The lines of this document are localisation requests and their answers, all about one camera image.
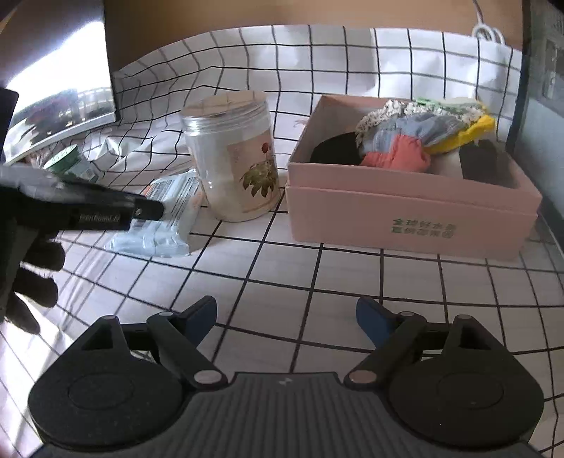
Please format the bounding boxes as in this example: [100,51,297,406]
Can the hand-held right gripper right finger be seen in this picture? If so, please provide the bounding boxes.
[344,297,494,387]

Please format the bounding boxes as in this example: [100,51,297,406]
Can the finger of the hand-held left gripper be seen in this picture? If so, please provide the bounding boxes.
[66,182,165,230]

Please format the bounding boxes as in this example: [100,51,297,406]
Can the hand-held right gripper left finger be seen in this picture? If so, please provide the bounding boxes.
[81,296,225,389]

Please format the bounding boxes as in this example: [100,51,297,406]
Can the pink cardboard box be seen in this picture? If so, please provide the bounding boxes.
[284,94,544,261]

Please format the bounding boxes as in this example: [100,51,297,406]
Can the coral cloth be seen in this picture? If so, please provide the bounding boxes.
[359,134,431,173]

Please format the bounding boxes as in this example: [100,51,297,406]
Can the white sock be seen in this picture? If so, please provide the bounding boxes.
[429,152,463,178]

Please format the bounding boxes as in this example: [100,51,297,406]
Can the grey blue cloth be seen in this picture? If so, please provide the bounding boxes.
[361,112,468,155]

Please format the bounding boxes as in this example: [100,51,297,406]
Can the yellow cloth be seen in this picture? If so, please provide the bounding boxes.
[425,113,496,155]

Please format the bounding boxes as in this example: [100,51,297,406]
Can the person's left hand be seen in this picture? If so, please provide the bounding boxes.
[0,238,66,335]

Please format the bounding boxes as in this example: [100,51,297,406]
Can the wet wipes packet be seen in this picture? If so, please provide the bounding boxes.
[110,169,208,258]

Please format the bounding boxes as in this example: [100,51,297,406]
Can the green lid jar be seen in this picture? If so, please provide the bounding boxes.
[43,144,104,186]

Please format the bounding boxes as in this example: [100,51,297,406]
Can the flower label plastic jar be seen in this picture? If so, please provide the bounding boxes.
[180,90,279,222]

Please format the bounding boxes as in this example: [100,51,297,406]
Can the white grid tablecloth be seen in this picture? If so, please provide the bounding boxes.
[0,26,564,458]

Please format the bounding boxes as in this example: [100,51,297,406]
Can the dark monitor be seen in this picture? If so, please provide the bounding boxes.
[0,0,122,166]

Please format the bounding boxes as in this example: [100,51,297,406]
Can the black sock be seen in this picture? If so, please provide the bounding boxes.
[309,132,363,166]
[458,140,521,188]

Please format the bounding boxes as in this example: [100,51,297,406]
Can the floral patterned cloth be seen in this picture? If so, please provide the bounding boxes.
[355,99,417,146]

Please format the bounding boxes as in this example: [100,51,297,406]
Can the green white cloth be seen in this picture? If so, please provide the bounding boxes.
[414,97,483,115]

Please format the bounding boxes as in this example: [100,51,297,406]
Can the dark grey cabinet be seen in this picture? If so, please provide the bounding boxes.
[504,0,564,265]

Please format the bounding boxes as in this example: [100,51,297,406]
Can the white paper bag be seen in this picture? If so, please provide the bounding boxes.
[472,23,525,148]

